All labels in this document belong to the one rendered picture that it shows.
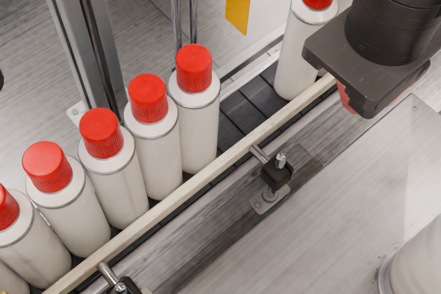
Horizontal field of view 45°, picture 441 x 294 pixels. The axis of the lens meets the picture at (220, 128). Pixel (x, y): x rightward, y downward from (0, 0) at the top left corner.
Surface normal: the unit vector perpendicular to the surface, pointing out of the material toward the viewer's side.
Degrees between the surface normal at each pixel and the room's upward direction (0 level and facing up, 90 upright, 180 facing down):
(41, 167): 2
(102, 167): 42
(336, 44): 1
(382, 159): 0
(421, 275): 87
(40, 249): 90
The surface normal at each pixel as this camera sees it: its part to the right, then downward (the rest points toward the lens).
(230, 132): 0.04, -0.48
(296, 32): -0.71, 0.61
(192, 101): 0.02, 0.22
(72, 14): 0.66, 0.67
